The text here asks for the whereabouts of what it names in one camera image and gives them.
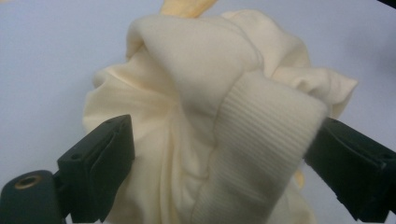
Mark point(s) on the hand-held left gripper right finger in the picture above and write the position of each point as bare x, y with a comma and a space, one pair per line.
351, 168

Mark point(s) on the cream knit garment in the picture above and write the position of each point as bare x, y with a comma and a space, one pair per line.
193, 109

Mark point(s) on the white table cover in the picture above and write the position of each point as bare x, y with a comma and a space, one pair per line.
46, 62

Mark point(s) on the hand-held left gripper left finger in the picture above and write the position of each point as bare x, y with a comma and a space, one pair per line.
93, 168

